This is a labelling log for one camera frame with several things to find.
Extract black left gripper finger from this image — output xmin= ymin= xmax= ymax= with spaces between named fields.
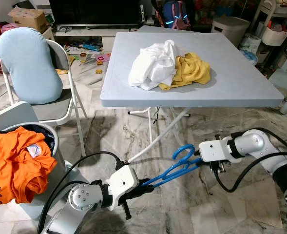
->
xmin=134 ymin=178 xmax=156 ymax=193

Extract white shirt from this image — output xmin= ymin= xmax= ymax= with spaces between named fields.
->
xmin=129 ymin=40 xmax=179 ymax=91

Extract orange shirt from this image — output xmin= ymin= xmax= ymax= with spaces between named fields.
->
xmin=0 ymin=128 xmax=58 ymax=204

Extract yellow shirt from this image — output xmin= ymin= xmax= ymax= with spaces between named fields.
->
xmin=158 ymin=52 xmax=212 ymax=91

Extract white plastic child chair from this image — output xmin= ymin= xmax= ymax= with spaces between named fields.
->
xmin=268 ymin=32 xmax=287 ymax=115

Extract grey folding chair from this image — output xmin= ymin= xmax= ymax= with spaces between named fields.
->
xmin=0 ymin=39 xmax=88 ymax=156

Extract white storage trolley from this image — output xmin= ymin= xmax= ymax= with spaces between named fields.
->
xmin=253 ymin=0 xmax=287 ymax=47

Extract white laundry bin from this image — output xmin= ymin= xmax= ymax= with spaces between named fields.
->
xmin=0 ymin=101 xmax=76 ymax=220

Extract dark blue backpack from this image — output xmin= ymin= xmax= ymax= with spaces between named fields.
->
xmin=162 ymin=1 xmax=191 ymax=30

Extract light blue cushion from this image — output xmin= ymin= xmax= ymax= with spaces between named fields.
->
xmin=0 ymin=28 xmax=63 ymax=104

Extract black television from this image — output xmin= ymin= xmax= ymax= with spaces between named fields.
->
xmin=48 ymin=0 xmax=141 ymax=26

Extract cardboard box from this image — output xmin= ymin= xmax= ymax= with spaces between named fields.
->
xmin=7 ymin=6 xmax=49 ymax=34

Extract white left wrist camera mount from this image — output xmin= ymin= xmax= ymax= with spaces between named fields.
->
xmin=106 ymin=165 xmax=140 ymax=211

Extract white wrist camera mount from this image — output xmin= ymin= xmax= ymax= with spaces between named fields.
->
xmin=106 ymin=165 xmax=140 ymax=211
xmin=199 ymin=140 xmax=230 ymax=163

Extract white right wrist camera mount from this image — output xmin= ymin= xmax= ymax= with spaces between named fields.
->
xmin=199 ymin=140 xmax=230 ymax=163

